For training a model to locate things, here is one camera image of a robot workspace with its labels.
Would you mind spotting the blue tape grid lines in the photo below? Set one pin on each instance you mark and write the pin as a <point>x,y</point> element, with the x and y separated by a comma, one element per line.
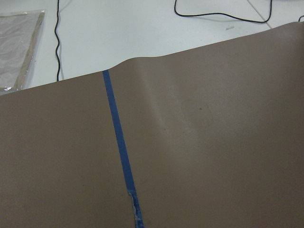
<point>127,171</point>

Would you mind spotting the brown paper table cover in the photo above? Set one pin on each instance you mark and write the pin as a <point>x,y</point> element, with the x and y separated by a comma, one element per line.
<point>215,139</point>

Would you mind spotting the clear plastic bag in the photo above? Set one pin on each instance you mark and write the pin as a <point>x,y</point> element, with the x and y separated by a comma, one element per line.
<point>19,37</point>

